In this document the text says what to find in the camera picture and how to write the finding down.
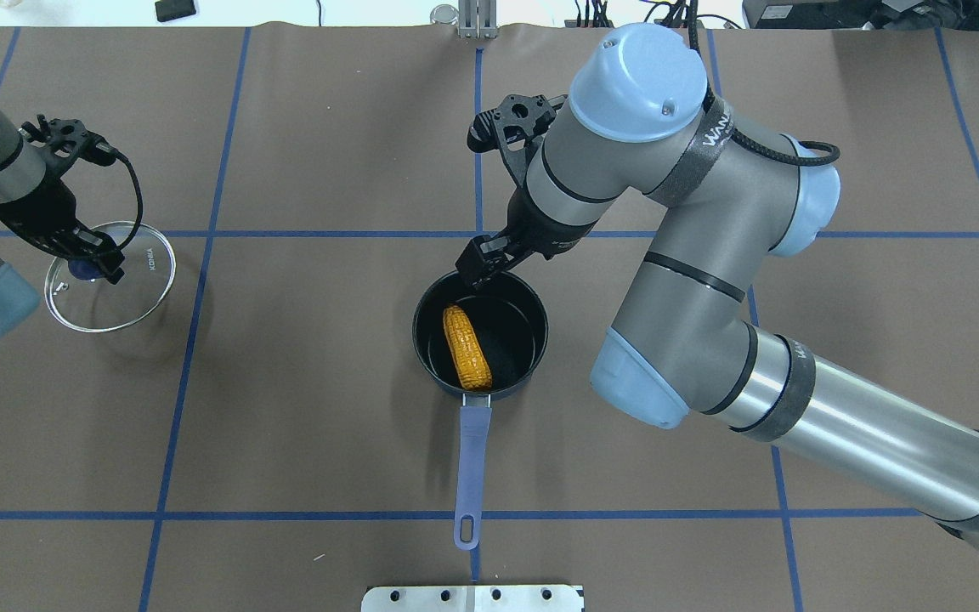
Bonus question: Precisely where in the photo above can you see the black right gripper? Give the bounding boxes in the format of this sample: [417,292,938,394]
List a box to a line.
[456,187,595,290]

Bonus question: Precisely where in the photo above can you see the glass pot lid purple knob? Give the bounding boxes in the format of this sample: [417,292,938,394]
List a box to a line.
[44,224,178,333]

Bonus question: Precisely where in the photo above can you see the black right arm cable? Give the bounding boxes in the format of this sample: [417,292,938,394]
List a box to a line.
[685,0,841,167]

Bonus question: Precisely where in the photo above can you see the yellow corn cob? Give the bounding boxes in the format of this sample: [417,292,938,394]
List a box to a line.
[442,303,494,391]

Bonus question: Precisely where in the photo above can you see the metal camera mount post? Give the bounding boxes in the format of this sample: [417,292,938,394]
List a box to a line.
[457,0,500,39]

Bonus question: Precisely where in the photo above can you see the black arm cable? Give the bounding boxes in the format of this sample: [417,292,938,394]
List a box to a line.
[90,144,145,256]
[685,0,841,167]

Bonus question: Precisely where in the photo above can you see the black monitor base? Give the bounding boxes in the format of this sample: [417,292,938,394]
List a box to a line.
[742,1,979,31]

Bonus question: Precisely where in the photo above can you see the black cables at table edge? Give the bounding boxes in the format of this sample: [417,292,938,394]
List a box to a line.
[564,0,742,30]

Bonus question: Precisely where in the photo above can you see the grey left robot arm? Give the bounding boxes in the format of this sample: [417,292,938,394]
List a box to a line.
[0,109,128,338]

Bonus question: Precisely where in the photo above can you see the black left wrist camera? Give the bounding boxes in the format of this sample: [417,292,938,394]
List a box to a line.
[19,115,120,178]

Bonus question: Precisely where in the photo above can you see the metal plate with bolts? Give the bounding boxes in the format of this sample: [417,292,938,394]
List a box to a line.
[360,584,586,611]

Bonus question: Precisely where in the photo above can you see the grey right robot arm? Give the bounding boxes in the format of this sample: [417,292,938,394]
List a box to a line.
[457,23,979,551]

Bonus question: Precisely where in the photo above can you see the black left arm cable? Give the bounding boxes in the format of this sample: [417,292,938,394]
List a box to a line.
[90,144,145,256]

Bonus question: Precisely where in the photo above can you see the black device on desk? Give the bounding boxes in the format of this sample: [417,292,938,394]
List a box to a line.
[153,0,197,24]

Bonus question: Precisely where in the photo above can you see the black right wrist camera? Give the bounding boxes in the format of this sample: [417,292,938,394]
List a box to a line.
[467,94,568,187]

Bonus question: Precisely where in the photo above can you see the black pot purple handle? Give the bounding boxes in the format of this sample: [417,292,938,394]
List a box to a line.
[411,272,549,551]

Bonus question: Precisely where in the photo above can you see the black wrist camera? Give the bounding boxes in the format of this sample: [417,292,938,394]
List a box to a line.
[19,115,120,178]
[467,94,568,187]

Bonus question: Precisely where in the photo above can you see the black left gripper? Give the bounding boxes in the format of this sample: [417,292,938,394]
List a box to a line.
[0,174,125,284]

